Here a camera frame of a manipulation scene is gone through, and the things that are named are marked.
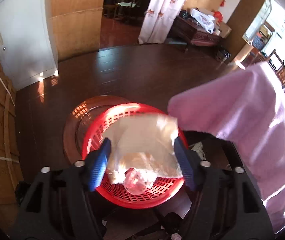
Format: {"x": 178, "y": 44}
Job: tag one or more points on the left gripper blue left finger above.
{"x": 97, "y": 161}

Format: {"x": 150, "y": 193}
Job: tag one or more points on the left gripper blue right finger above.
{"x": 188, "y": 162}

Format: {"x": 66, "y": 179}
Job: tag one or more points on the clear plastic bag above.
{"x": 144, "y": 142}

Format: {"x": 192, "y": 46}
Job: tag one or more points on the clear plastic cup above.
{"x": 135, "y": 181}

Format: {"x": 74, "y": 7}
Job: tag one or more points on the red plastic trash basket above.
{"x": 158, "y": 192}

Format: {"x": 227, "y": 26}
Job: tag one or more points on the purple tablecloth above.
{"x": 246, "y": 107}

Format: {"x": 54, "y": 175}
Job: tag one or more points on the wooden chair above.
{"x": 282, "y": 72}

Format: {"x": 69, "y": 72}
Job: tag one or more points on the dark wooden side table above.
{"x": 193, "y": 34}

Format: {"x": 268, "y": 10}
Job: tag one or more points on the white plastic bag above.
{"x": 207, "y": 21}

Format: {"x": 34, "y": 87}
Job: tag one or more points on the white cabinet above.
{"x": 28, "y": 52}

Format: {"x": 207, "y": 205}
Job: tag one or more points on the white red floral curtain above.
{"x": 158, "y": 20}

